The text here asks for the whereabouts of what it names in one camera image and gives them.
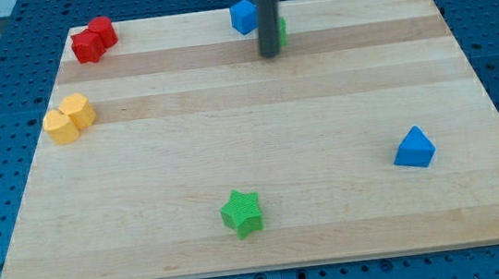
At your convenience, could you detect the wooden board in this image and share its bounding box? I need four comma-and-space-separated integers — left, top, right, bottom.
0, 0, 499, 279

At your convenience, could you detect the green star block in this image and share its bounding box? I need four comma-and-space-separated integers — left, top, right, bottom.
220, 190, 263, 240

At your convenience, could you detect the green block behind stick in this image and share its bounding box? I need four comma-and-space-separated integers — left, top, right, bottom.
278, 17, 287, 47

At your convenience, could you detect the blue cube block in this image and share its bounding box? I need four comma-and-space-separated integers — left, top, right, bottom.
229, 0, 258, 35

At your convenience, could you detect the blue triangle block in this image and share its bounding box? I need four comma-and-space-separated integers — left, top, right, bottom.
393, 126, 436, 168

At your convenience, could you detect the yellow hexagon block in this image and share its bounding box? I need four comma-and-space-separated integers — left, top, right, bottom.
58, 92, 97, 129

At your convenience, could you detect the red cylinder block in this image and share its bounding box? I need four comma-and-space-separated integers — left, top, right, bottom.
87, 16, 118, 49

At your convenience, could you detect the red star block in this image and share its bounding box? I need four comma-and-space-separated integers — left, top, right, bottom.
70, 30, 106, 64

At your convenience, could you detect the yellow heart block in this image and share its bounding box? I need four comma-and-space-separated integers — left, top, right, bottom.
43, 110, 80, 146

